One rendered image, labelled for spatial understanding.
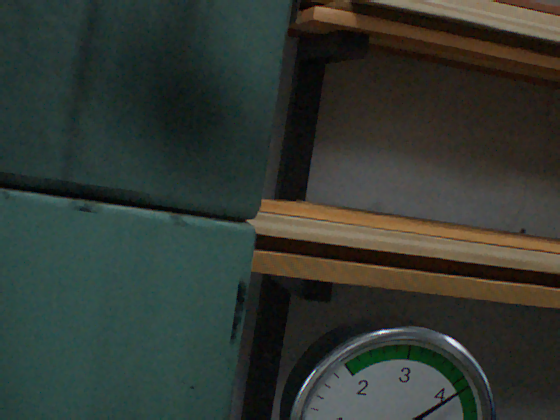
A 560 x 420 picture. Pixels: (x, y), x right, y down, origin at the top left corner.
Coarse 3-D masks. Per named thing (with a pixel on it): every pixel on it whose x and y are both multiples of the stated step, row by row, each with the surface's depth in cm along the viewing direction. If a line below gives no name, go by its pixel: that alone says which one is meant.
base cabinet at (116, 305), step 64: (0, 192) 39; (0, 256) 39; (64, 256) 40; (128, 256) 40; (192, 256) 40; (0, 320) 40; (64, 320) 40; (128, 320) 40; (192, 320) 40; (0, 384) 40; (64, 384) 40; (128, 384) 40; (192, 384) 41
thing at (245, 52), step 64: (0, 0) 39; (64, 0) 39; (128, 0) 39; (192, 0) 40; (256, 0) 40; (0, 64) 39; (64, 64) 39; (128, 64) 40; (192, 64) 40; (256, 64) 40; (0, 128) 39; (64, 128) 39; (128, 128) 40; (192, 128) 40; (256, 128) 40; (64, 192) 40; (128, 192) 40; (192, 192) 40; (256, 192) 41
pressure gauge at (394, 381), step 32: (384, 320) 36; (320, 352) 36; (352, 352) 35; (384, 352) 35; (416, 352) 35; (448, 352) 35; (288, 384) 37; (320, 384) 35; (352, 384) 35; (384, 384) 35; (416, 384) 35; (448, 384) 35; (480, 384) 35; (288, 416) 35; (320, 416) 35; (352, 416) 35; (384, 416) 35; (416, 416) 35; (448, 416) 35; (480, 416) 36
